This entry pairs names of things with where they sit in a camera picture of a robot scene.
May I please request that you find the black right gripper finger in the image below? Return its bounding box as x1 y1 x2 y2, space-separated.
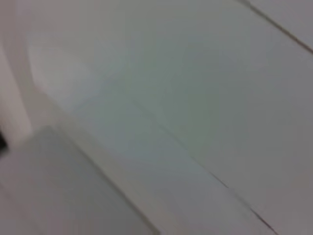
0 129 8 152

